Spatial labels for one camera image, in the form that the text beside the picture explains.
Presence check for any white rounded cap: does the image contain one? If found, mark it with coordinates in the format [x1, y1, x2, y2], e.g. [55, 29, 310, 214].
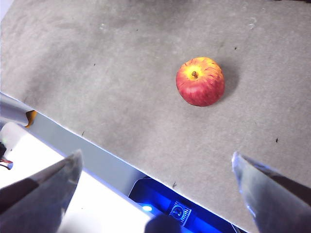
[0, 122, 28, 151]

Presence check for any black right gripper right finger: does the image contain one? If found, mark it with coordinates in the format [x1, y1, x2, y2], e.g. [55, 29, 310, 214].
[231, 151, 311, 233]

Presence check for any grey pole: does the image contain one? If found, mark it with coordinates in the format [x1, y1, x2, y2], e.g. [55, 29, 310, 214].
[0, 93, 32, 126]

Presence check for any orange tape piece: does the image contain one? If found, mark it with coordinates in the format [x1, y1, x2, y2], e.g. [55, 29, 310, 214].
[25, 110, 38, 128]

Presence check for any black camera device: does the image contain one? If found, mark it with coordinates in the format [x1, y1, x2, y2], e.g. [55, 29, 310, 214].
[128, 178, 243, 233]

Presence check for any red apple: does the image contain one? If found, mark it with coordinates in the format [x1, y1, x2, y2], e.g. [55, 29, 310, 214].
[175, 57, 225, 107]

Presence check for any red and black cable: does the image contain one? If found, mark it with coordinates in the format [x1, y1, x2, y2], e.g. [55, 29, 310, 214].
[0, 143, 14, 170]

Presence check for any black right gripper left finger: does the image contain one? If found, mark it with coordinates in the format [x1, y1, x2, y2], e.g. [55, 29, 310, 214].
[0, 149, 83, 233]

